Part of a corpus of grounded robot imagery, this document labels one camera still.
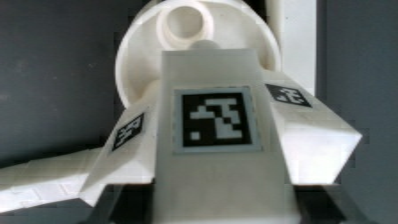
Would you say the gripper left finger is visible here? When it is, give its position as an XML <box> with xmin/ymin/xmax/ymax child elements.
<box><xmin>81</xmin><ymin>184</ymin><xmax>154</xmax><ymax>224</ymax></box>

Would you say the white L-shaped fence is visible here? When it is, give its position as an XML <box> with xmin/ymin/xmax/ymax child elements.
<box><xmin>0</xmin><ymin>0</ymin><xmax>319</xmax><ymax>214</ymax></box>

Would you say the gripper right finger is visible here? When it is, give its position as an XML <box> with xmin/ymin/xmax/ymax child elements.
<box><xmin>293</xmin><ymin>183</ymin><xmax>374</xmax><ymax>224</ymax></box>

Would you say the white stool leg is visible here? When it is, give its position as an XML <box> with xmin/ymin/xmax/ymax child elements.
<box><xmin>78</xmin><ymin>81</ymin><xmax>159</xmax><ymax>206</ymax></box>
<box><xmin>263</xmin><ymin>71</ymin><xmax>362</xmax><ymax>185</ymax></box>
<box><xmin>152</xmin><ymin>40</ymin><xmax>300</xmax><ymax>224</ymax></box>

